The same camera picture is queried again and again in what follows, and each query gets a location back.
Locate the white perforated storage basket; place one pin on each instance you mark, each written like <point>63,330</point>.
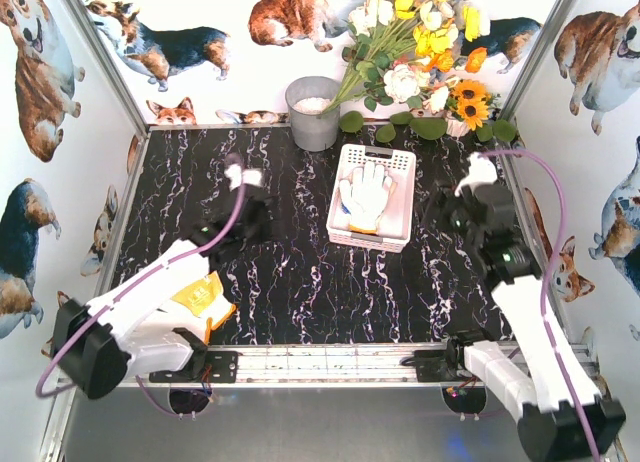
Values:
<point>396,223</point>

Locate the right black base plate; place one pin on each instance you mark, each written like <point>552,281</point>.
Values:
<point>445,364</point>

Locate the plain white knit glove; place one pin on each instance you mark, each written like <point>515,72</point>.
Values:
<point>366,192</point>

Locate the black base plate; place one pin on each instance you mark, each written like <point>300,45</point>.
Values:
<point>212,366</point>
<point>445,364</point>

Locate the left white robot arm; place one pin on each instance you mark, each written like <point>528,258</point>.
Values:
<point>162,318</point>

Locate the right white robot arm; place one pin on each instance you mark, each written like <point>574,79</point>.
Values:
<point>559,411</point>

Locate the grey metal bucket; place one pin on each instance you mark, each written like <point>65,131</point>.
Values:
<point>313,117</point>

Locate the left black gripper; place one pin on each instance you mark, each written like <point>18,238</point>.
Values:
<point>261,208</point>

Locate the artificial flower bouquet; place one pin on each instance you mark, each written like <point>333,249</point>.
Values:
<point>403,50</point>

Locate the blue dotted white glove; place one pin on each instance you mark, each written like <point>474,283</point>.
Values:
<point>345,209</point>

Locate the small sunflower pot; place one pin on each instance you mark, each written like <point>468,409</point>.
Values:
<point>469,106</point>

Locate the front aluminium rail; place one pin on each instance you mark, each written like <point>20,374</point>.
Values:
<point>363,364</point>

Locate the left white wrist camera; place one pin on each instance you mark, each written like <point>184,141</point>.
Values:
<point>237,174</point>

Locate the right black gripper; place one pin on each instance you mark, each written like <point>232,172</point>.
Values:
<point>448,202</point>

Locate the orange palm white glove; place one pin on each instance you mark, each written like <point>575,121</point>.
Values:
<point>203,306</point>

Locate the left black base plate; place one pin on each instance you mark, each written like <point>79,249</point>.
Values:
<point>212,366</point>

